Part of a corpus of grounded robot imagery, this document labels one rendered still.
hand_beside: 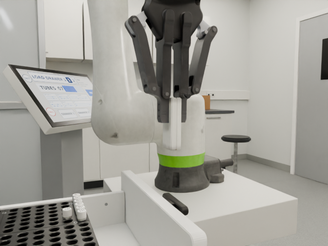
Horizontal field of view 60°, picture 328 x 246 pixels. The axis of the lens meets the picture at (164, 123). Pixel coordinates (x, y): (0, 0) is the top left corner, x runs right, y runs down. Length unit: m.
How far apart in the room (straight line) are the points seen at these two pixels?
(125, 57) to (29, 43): 1.42
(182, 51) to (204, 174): 0.44
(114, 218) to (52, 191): 0.89
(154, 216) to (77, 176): 1.08
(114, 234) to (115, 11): 0.50
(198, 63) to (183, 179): 0.39
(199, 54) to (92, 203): 0.32
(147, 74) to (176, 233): 0.19
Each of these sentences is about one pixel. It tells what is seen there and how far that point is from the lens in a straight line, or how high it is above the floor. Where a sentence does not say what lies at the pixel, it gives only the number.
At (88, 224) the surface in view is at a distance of 0.41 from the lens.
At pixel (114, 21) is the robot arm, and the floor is 1.25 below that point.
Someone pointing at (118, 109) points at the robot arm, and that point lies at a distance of 0.65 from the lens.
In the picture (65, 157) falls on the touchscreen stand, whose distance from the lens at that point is 1.36.
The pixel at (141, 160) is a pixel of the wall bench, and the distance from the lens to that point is 3.57.
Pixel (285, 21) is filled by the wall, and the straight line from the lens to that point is 4.70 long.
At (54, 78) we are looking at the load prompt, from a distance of 1.38.
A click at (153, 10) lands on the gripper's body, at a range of 0.38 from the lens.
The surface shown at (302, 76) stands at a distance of 4.29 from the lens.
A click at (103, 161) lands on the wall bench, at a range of 3.46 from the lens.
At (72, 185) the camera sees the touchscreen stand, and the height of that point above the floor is 0.66.
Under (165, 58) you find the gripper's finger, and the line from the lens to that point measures 0.37.
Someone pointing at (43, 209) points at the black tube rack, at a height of 0.90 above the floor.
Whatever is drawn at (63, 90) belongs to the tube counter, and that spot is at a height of 1.10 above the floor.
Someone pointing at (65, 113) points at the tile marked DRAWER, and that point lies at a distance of 1.23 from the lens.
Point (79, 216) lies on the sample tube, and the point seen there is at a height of 0.91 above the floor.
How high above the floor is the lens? 1.07
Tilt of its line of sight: 5 degrees down
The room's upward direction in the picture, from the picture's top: straight up
